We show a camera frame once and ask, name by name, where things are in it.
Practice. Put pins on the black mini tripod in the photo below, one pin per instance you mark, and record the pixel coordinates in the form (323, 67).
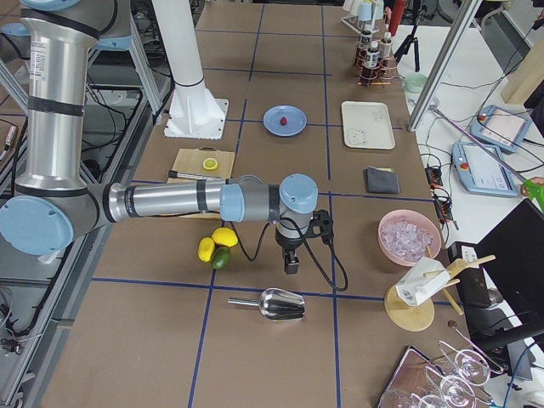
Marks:
(411, 40)

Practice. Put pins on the dark drink bottle three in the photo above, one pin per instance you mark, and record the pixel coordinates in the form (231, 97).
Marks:
(364, 43)

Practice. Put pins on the pink bowl with ice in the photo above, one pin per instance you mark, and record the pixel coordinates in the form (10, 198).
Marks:
(405, 236)

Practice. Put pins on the red bottle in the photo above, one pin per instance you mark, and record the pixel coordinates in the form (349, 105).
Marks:
(396, 16)

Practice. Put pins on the blue plate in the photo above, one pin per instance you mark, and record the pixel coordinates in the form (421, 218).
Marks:
(296, 120)

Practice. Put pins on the white paper carton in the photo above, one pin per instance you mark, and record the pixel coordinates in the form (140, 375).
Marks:
(422, 281)

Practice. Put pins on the cream bear tray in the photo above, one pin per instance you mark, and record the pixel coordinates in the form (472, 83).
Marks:
(367, 125)

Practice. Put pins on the metal scoop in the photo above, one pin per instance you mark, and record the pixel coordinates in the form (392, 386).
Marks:
(275, 304)

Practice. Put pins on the wooden cutting board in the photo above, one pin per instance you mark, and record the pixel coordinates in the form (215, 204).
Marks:
(201, 163)

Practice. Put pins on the wooden stand base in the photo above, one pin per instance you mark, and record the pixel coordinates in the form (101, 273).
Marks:
(419, 318)

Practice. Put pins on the green avocado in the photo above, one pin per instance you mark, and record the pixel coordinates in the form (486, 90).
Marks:
(221, 257)

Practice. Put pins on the dark drink bottle two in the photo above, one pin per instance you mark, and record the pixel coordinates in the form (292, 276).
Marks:
(371, 60)

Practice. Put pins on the lemon half slice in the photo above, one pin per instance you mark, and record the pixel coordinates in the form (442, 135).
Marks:
(210, 164)

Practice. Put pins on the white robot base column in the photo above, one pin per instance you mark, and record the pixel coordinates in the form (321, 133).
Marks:
(193, 113)

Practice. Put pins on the green bowl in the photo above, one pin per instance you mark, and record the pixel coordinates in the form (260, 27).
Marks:
(414, 82)

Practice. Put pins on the copper wire bottle rack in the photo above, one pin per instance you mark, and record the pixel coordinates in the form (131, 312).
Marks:
(383, 76)

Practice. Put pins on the far tablet blue case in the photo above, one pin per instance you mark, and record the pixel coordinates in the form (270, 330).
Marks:
(497, 126)

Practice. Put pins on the whole yellow lemon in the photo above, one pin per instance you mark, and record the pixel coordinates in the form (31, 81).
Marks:
(225, 237)

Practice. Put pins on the grey folded cloth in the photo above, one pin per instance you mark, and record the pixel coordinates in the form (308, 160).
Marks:
(381, 181)

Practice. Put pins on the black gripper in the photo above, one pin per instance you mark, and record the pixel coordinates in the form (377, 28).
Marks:
(288, 246)

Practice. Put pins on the wine glass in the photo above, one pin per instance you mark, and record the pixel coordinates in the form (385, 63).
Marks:
(467, 363)

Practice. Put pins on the aluminium frame post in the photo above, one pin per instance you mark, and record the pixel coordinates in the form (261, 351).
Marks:
(452, 41)

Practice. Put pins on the white wire cup rack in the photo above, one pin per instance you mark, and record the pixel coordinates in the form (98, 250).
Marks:
(363, 14)

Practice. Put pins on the near tablet blue case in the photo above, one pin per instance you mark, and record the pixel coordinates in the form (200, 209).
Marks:
(479, 173)

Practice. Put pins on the tablet blue case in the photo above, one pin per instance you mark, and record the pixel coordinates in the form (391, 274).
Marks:
(497, 126)
(479, 173)

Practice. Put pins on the black monitor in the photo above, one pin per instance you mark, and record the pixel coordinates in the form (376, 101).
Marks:
(517, 271)

